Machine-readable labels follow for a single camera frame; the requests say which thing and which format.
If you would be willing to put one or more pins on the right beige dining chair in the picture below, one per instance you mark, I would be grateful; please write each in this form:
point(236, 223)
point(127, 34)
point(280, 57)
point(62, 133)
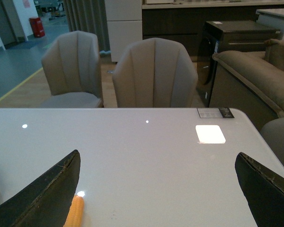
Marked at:
point(155, 73)

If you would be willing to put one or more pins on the grey curtain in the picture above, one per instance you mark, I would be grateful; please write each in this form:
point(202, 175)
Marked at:
point(88, 16)

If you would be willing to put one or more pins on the left beige dining chair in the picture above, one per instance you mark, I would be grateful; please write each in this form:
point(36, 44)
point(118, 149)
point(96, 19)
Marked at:
point(73, 71)

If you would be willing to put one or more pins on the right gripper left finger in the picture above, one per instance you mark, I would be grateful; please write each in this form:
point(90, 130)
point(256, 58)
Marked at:
point(46, 201)

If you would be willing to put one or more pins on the black washing machine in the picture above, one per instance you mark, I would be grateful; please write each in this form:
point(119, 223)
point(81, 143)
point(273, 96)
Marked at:
point(219, 36)

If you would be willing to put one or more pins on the red box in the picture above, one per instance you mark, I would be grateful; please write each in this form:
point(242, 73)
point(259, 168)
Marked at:
point(37, 27)

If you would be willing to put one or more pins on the beige dining chair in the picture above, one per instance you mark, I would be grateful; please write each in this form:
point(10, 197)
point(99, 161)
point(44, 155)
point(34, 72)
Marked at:
point(73, 71)
point(155, 73)

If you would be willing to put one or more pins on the white tall cabinet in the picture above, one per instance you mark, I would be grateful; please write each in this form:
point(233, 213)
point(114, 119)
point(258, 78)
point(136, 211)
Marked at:
point(124, 23)

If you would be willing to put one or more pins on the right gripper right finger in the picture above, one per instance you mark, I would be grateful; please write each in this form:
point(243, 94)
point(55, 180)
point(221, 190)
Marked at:
point(263, 190)

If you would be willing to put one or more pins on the black table label sticker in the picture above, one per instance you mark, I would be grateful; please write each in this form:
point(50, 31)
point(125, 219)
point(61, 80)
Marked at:
point(215, 112)

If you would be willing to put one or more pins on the olive green sofa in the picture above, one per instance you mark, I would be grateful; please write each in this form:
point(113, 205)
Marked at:
point(252, 82)

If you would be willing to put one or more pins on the white side table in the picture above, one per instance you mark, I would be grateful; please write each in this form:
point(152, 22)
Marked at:
point(272, 18)

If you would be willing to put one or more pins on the yellow corn cob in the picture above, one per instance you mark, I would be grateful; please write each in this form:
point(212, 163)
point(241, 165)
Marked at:
point(75, 215)

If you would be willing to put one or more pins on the beige chair at right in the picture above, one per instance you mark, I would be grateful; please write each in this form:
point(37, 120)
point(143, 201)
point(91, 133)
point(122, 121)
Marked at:
point(273, 133)

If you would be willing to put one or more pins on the dark kitchen counter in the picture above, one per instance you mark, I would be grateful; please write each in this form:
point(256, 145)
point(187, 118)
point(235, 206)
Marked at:
point(183, 21)

